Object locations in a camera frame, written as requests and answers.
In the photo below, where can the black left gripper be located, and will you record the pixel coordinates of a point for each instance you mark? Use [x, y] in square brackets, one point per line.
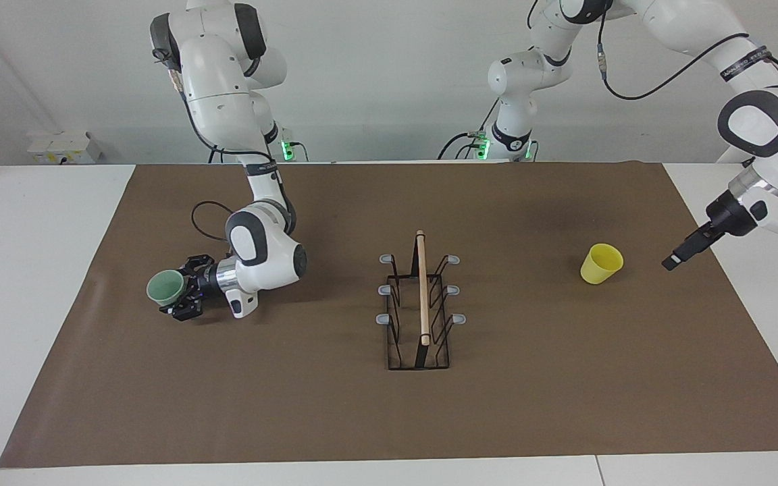
[730, 214]

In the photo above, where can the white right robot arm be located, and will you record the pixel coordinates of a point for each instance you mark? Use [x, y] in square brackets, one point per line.
[220, 67]

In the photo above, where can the white power strip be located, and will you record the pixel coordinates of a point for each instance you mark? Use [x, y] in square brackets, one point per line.
[61, 147]

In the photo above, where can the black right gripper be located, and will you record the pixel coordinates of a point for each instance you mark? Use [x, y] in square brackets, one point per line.
[203, 280]

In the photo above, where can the brown table mat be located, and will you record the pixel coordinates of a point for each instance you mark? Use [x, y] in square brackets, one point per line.
[281, 391]

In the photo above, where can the pale green plastic cup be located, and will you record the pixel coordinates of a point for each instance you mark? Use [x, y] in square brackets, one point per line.
[165, 288]

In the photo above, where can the yellow plastic cup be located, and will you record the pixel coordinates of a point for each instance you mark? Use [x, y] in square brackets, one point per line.
[598, 268]

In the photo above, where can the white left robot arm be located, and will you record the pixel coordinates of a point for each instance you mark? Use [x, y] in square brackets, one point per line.
[524, 74]

